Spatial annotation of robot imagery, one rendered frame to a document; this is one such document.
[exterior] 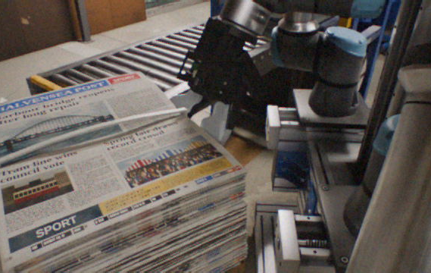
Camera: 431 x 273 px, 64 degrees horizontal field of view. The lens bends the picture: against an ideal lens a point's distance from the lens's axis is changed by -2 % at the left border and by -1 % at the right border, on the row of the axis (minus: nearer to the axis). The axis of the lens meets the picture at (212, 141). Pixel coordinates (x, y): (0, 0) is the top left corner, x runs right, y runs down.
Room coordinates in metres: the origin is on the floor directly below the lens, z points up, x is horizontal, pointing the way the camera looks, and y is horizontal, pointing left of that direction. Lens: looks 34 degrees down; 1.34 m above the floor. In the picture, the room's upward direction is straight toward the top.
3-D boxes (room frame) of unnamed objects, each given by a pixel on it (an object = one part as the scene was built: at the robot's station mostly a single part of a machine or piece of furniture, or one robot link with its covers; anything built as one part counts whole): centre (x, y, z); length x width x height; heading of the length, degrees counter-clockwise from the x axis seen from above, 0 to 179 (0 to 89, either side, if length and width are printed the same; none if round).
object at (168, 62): (1.43, 0.20, 0.77); 0.47 x 0.05 x 0.05; 51
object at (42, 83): (1.07, 0.51, 0.81); 0.43 x 0.03 x 0.02; 51
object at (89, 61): (1.74, 0.28, 0.74); 1.34 x 0.05 x 0.12; 141
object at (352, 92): (0.97, -0.38, 0.87); 0.15 x 0.15 x 0.10
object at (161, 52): (1.48, 0.16, 0.77); 0.47 x 0.05 x 0.05; 51
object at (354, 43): (0.98, -0.37, 0.98); 0.13 x 0.12 x 0.14; 68
